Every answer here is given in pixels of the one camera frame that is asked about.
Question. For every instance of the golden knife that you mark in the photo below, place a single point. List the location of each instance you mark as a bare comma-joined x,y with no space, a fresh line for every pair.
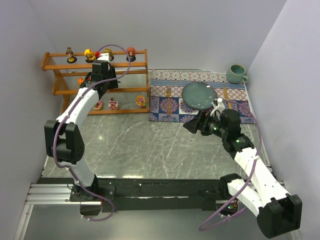
227,97

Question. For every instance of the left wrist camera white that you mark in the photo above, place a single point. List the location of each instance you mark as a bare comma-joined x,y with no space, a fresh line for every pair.
104,56

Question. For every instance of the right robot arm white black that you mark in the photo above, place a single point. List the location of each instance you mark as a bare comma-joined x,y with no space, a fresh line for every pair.
277,211

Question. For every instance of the teal ceramic plate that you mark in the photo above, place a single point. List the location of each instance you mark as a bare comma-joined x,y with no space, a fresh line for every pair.
199,95

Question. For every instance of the black mounting base rail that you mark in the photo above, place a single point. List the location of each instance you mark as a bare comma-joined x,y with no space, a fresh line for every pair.
138,194

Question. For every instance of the red hair doll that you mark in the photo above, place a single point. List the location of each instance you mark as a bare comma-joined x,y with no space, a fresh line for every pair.
131,51

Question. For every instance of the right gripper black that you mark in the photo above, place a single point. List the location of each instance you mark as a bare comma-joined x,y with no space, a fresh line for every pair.
200,124

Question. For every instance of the strawberry cake slice toy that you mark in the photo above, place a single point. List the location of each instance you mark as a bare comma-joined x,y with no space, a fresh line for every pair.
113,104

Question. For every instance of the aluminium frame rail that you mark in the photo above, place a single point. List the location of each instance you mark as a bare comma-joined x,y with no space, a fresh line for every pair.
41,194

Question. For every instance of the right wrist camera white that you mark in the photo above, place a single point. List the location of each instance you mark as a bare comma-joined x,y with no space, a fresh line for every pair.
218,106

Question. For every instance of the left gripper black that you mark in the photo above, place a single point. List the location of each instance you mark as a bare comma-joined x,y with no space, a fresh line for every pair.
100,66

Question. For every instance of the orange fox toy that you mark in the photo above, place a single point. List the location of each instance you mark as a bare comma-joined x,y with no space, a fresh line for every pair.
80,81

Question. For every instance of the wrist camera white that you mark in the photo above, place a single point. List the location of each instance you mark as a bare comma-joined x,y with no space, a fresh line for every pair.
218,106
104,56

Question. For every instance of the patterned blue pink placemat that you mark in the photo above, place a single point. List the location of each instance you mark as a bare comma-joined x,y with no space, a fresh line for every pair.
180,111

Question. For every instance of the yellow hair doll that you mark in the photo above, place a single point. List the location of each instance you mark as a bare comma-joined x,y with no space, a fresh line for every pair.
90,56

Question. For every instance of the orange wooden two-tier shelf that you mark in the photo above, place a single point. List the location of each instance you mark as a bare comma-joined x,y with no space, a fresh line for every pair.
61,87

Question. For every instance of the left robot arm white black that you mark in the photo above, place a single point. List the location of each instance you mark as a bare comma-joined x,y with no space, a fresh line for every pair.
63,140

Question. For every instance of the teal ceramic mug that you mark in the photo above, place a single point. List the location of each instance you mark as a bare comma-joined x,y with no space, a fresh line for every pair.
236,74

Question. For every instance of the pink bear strawberry toy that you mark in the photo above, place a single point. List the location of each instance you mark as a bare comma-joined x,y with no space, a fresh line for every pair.
98,106

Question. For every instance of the brown bun hair doll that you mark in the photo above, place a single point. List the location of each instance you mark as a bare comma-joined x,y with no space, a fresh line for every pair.
71,59

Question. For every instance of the golden fork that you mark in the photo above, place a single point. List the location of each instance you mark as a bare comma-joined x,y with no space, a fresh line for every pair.
168,94

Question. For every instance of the pink bear flower toy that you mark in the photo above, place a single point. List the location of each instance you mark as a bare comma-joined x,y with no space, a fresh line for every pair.
141,101

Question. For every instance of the blonde hair pink doll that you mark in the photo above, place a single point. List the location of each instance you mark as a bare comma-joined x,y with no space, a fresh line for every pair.
109,51

